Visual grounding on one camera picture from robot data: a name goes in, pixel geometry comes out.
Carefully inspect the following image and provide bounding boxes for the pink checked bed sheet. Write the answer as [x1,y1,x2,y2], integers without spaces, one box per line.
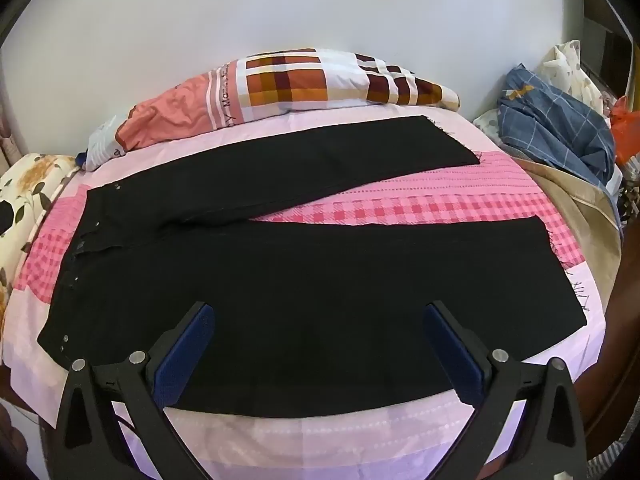
[0,104,608,480]

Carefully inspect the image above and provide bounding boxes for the orange plaid pillow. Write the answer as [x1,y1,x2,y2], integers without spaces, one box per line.
[80,48,461,171]

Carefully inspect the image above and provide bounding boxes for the orange plastic bag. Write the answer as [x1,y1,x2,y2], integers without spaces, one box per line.
[611,96,640,166]

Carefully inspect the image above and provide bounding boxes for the beige blanket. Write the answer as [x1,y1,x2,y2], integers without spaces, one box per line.
[515,152,623,306]

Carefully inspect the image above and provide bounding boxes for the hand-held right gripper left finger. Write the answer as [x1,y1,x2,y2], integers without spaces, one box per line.
[56,301,216,480]

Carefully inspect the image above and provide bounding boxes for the black pants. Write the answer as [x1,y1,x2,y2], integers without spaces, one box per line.
[37,115,588,419]

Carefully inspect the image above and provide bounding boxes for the white printed cloth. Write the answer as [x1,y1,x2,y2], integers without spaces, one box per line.
[542,40,607,116]

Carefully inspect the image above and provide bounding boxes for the wooden bed frame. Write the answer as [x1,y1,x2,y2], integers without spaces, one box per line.
[570,270,640,461]

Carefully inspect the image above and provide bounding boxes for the dark wooden cabinet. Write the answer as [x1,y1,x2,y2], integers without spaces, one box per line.
[580,0,632,101]

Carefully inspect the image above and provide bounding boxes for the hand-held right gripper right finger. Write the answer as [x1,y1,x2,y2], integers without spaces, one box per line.
[423,300,587,480]

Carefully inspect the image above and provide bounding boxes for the floral yellow pillow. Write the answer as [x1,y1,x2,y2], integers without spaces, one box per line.
[0,153,81,331]

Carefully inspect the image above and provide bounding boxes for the blue grid-pattern cloth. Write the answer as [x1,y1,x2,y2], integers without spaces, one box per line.
[497,63,617,183]

